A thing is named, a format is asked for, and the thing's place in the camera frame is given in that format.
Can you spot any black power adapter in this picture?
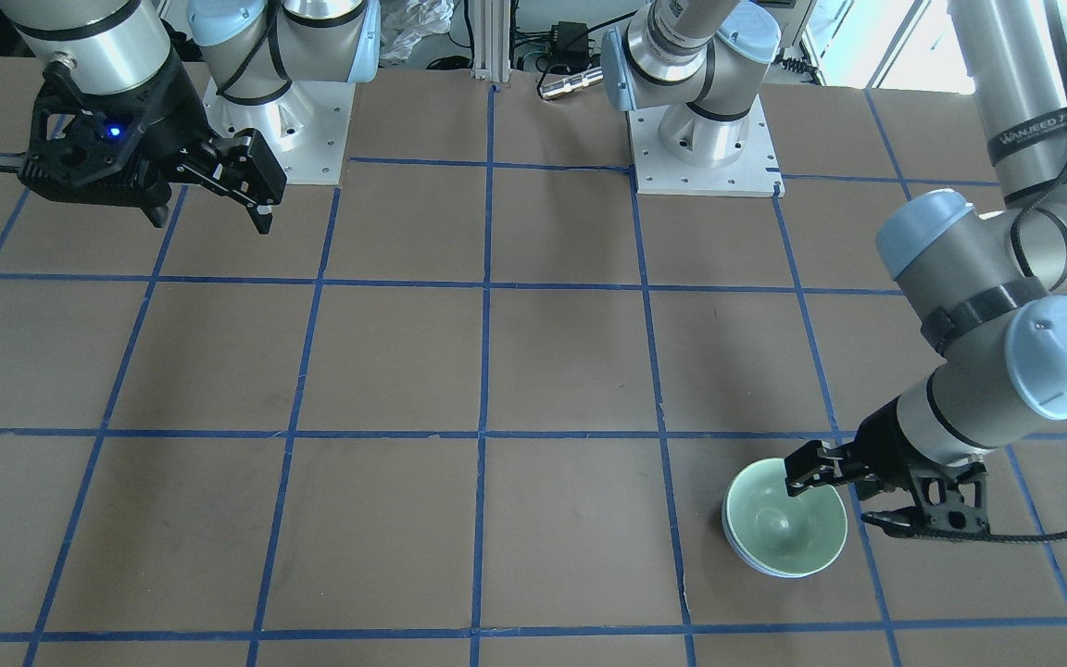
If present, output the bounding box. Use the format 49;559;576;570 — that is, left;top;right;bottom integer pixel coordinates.
550;21;589;63

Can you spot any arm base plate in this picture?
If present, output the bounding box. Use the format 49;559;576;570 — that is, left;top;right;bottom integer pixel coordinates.
625;98;786;197
203;81;357;185

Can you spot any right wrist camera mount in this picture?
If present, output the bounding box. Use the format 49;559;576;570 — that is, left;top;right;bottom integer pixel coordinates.
0;88;172;208

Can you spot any metallic cylinder tool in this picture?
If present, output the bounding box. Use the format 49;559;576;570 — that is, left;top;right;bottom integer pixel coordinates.
537;67;604;101

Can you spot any blue bowl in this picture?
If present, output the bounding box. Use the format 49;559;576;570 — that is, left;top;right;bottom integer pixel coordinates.
721;497;774;577

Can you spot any green bowl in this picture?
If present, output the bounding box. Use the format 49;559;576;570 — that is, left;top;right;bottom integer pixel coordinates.
723;459;848;579

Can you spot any aluminium frame post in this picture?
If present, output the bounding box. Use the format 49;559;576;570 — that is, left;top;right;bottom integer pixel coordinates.
463;0;512;88

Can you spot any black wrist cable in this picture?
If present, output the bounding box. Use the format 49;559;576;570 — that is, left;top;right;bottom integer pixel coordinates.
987;0;1067;543

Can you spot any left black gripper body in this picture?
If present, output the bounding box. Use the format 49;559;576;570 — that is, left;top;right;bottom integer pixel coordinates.
854;398;931;497

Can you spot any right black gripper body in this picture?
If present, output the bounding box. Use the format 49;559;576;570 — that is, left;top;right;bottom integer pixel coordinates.
32;62;212;207

